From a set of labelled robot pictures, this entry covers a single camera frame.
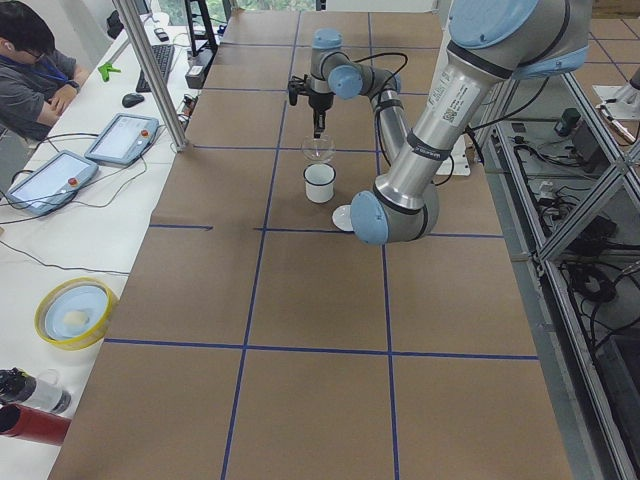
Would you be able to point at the small white dish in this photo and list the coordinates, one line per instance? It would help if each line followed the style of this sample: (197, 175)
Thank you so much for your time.
(341, 218)

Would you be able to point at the red cylinder bottle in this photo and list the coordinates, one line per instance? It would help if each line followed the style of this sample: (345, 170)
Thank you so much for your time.
(25, 423)

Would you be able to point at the seated person in grey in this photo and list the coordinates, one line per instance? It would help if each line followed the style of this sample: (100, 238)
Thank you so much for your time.
(38, 82)

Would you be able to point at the aluminium frame post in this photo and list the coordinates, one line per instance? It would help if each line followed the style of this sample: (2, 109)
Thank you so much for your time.
(142, 48)

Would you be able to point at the clear bottle black cap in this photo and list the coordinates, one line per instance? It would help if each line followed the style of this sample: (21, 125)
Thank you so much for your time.
(19, 387)

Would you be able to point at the white enamel cup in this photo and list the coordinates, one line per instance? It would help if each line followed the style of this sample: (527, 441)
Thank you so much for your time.
(319, 182)

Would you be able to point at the green plastic clamp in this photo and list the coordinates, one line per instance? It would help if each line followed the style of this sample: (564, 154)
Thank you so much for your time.
(106, 70)

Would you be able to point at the yellow rimmed bowl with lid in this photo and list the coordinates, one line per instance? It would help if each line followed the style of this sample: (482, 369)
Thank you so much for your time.
(76, 314)

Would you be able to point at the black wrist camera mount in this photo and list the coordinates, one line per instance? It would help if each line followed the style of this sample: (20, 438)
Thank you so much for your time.
(296, 87)

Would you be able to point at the black computer mouse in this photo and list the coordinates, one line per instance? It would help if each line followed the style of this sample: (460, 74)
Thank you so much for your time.
(132, 99)

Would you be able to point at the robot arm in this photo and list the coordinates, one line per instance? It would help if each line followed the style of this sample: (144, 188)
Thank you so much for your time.
(490, 42)

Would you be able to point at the near teach pendant tablet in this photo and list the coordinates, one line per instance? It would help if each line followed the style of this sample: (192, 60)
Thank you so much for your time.
(52, 185)

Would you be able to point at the clear plastic funnel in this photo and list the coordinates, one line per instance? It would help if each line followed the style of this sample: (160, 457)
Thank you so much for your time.
(319, 150)

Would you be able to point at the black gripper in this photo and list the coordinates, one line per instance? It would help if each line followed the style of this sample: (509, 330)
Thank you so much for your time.
(319, 101)

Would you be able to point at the teach pendant tablet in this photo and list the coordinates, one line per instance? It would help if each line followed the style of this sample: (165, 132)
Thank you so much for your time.
(123, 140)
(52, 185)

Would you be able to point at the far teach pendant tablet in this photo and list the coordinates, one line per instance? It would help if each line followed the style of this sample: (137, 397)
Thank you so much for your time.
(123, 140)

